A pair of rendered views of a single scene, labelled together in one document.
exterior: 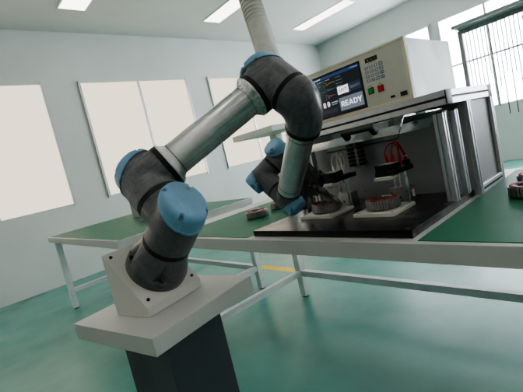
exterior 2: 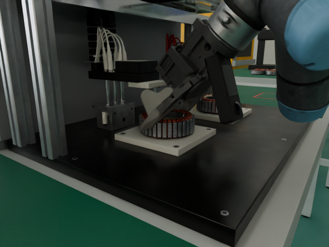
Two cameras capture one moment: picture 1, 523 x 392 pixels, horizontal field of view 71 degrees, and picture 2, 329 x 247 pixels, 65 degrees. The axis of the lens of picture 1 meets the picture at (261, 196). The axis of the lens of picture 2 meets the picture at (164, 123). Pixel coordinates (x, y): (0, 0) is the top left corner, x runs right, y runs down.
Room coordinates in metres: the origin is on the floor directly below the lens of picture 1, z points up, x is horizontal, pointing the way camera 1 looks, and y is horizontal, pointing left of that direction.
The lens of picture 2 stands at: (1.53, 0.26, 0.94)
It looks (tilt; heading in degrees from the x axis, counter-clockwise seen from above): 16 degrees down; 256
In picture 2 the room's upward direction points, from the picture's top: straight up
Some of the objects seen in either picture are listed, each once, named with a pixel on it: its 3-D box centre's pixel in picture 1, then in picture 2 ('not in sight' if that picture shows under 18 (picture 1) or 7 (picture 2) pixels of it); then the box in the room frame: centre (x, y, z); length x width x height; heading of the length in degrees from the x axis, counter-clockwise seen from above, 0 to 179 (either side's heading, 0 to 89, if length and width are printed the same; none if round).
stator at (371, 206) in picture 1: (382, 202); (217, 103); (1.22, -0.39, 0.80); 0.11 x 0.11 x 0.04
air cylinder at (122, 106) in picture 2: (347, 197); (116, 114); (1.50, -0.34, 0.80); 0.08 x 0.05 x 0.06; 41
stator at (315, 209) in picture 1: (325, 206); (167, 122); (1.40, -0.23, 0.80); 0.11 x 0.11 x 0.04
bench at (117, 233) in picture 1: (149, 259); not in sight; (3.23, 1.10, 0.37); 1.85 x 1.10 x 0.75; 41
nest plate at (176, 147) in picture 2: (327, 212); (167, 134); (1.40, -0.23, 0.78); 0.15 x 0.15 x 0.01; 41
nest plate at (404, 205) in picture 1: (384, 209); (216, 111); (1.22, -0.39, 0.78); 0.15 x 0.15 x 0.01; 41
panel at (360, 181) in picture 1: (381, 159); (117, 58); (1.48, -0.50, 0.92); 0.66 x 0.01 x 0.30; 41
